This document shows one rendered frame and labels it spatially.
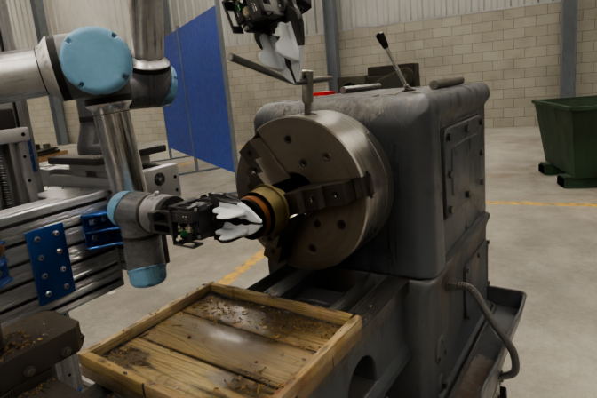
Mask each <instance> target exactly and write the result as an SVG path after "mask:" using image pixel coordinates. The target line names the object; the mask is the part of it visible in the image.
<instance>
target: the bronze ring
mask: <svg viewBox="0 0 597 398"><path fill-rule="evenodd" d="M283 194H285V193H284V192H283V191H282V190H281V189H280V188H276V187H273V186H271V185H268V184H260V185H257V186H255V187H254V188H253V189H252V190H251V191H250V192H249V193H247V194H245V195H244V196H243V197H242V198H241V199H239V200H241V201H242V203H244V204H246V205H247V206H248V207H250V208H251V209H252V210H253V211H254V212H255V213H256V214H257V215H258V216H259V217H260V218H261V219H262V225H263V226H262V228H261V229H260V230H258V231H257V232H255V233H253V234H251V235H247V236H245V238H247V239H250V240H255V239H258V238H260V237H262V236H267V235H270V234H272V233H276V232H279V231H281V230H283V229H284V228H285V227H286V226H287V224H288V222H289V218H290V209H289V205H288V203H287V201H286V199H285V197H284V196H283ZM232 219H236V220H237V221H239V222H241V223H243V222H246V221H249V220H247V219H239V218H237V217H235V218H232ZM249 222H250V221H249Z"/></svg>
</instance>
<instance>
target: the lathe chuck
mask: <svg viewBox="0 0 597 398"><path fill-rule="evenodd" d="M302 114H304V113H302ZM302 114H296V115H288V116H283V117H279V118H275V119H273V120H271V121H269V122H267V123H264V124H263V125H261V126H260V127H259V128H258V129H257V132H258V133H259V135H260V136H261V138H262V139H263V140H264V141H265V142H266V143H267V145H268V146H269V148H270V149H271V150H272V152H273V153H274V154H275V156H276V157H277V159H278V160H279V161H280V163H281V164H282V165H283V167H284V168H285V169H286V171H287V172H288V173H297V175H296V176H295V177H294V178H293V179H292V181H291V182H290V183H289V184H287V185H286V186H284V187H282V188H280V189H281V190H282V191H283V192H284V193H288V192H290V191H292V190H294V189H297V188H299V187H302V185H301V180H302V176H304V177H305V178H307V179H308V180H309V182H310V183H311V184H313V183H320V182H326V181H333V180H340V179H352V178H360V177H363V176H365V172H366V174H367V175H368V179H369V183H370V191H371V194H370V196H366V197H364V198H357V199H355V200H353V201H352V202H351V203H348V204H342V205H333V206H325V207H323V208H321V209H320V210H311V211H307V212H308V214H307V215H306V216H301V217H299V219H298V224H297V228H296V233H295V236H294V240H293V244H292V247H291V254H290V257H289V262H288V265H290V266H293V267H297V268H301V269H306V270H321V269H325V268H329V267H334V266H336V265H337V264H339V263H340V262H342V261H343V260H345V259H346V258H348V257H349V256H350V255H352V254H353V253H354V252H356V251H357V250H359V249H360V248H361V247H362V246H363V245H364V244H366V243H367V242H368V241H369V240H370V239H371V238H372V237H373V236H374V234H376V232H377V231H378V229H379V227H380V225H381V223H382V220H383V218H384V216H385V212H386V203H387V184H386V175H385V171H384V168H383V165H382V163H381V161H380V159H379V156H378V153H377V152H376V150H375V148H374V147H373V146H372V145H371V143H370V141H369V140H368V139H367V138H366V137H365V135H364V134H363V133H362V132H361V131H360V130H358V129H357V128H356V127H355V126H354V125H352V124H351V123H349V122H348V121H347V120H345V119H343V118H341V117H339V116H336V115H333V114H329V113H324V112H311V114H314V115H302ZM248 168H249V165H248V164H247V163H246V162H245V161H244V159H243V157H242V156H241V155H240V159H239V163H238V167H237V175H236V185H237V194H238V197H240V198H242V197H243V196H244V195H245V194H247V193H249V192H250V190H249V189H248V187H247V186H248V184H249V183H250V182H251V179H250V178H249V176H248V175H247V174H246V172H245V171H246V170H247V169H248ZM370 233H371V234H370ZM369 234H370V237H369V238H368V239H367V241H366V242H365V243H364V244H363V245H361V244H362V242H363V241H364V240H365V238H366V237H367V236H368V235H369Z"/></svg>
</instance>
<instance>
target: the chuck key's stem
mask: <svg viewBox="0 0 597 398"><path fill-rule="evenodd" d="M302 78H305V79H307V81H308V83H307V84H304V85H302V102H303V103H304V115H311V104H312V103H313V102H314V71H313V70H302Z"/></svg>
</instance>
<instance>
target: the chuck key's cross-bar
mask: <svg viewBox="0 0 597 398"><path fill-rule="evenodd" d="M227 59H228V60H230V61H232V62H234V63H236V64H239V65H242V66H244V67H247V68H250V69H253V70H255V71H258V72H260V73H262V74H265V75H267V76H271V77H273V78H276V79H278V80H281V81H283V82H285V83H288V84H292V85H304V84H307V83H308V81H307V79H305V78H302V79H300V81H299V82H296V83H295V84H294V83H292V82H290V81H289V80H287V79H286V78H285V77H284V76H282V74H281V73H279V72H277V71H274V70H273V69H270V68H267V67H264V66H262V65H259V64H258V63H255V62H253V61H251V60H247V59H245V58H243V57H240V56H238V55H235V54H233V53H229V54H228V55H227ZM332 80H333V76H318V77H314V84H317V83H323V82H329V81H332Z"/></svg>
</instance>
